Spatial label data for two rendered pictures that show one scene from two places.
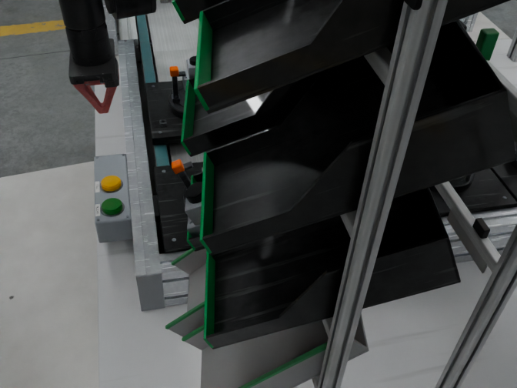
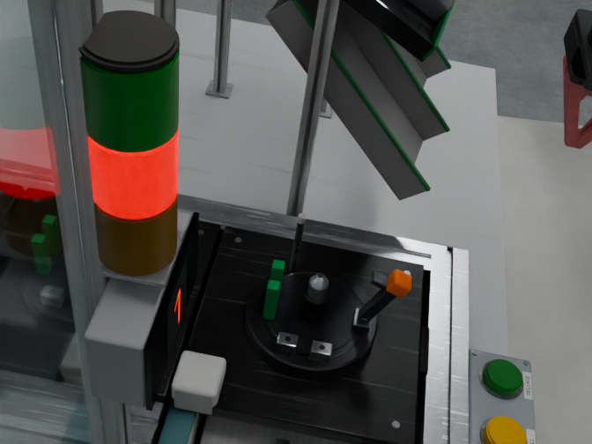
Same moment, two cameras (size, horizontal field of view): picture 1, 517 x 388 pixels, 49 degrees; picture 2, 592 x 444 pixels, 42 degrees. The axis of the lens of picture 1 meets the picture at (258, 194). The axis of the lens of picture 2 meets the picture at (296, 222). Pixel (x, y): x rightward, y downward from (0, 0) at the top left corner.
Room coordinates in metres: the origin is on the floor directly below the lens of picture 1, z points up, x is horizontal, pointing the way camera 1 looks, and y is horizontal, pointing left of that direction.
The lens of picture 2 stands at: (1.33, 0.20, 1.63)
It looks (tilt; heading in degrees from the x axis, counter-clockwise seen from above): 45 degrees down; 197
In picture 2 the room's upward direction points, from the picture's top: 10 degrees clockwise
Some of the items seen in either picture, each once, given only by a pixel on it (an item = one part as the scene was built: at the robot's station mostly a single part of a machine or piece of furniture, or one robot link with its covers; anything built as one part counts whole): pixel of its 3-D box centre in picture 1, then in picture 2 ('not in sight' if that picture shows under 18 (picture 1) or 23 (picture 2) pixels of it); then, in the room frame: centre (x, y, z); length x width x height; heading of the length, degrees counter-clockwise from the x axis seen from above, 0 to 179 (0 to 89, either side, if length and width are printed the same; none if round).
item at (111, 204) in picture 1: (112, 207); (501, 379); (0.80, 0.29, 0.96); 0.04 x 0.04 x 0.02
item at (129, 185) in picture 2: not in sight; (133, 159); (1.05, 0.01, 1.33); 0.05 x 0.05 x 0.05
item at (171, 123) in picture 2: not in sight; (130, 86); (1.05, 0.01, 1.38); 0.05 x 0.05 x 0.05
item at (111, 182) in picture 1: (111, 184); (503, 438); (0.87, 0.31, 0.96); 0.04 x 0.04 x 0.02
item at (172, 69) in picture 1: (178, 81); not in sight; (1.16, 0.20, 1.04); 0.04 x 0.02 x 0.08; 105
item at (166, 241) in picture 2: not in sight; (136, 219); (1.05, 0.01, 1.28); 0.05 x 0.05 x 0.05
